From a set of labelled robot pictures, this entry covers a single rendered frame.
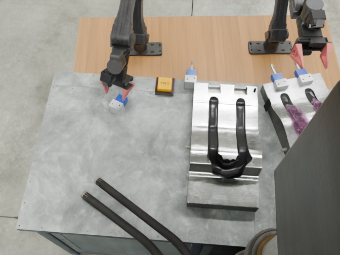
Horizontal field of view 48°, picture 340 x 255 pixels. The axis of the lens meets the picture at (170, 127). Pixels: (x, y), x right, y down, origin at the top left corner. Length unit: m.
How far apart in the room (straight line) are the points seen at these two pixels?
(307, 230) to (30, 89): 2.56
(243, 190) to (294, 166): 1.08
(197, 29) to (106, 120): 0.63
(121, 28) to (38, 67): 1.54
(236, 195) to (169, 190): 0.25
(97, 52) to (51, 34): 1.24
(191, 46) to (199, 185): 0.70
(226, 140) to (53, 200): 0.69
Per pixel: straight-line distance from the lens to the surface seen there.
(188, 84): 1.66
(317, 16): 1.34
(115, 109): 1.60
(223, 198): 1.44
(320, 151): 0.33
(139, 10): 1.61
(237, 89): 1.63
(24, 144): 2.61
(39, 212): 1.56
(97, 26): 1.93
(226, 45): 1.85
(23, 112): 2.72
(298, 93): 1.70
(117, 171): 1.54
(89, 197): 1.49
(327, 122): 0.32
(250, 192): 1.47
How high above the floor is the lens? 2.24
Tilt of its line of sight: 64 degrees down
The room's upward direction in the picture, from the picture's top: straight up
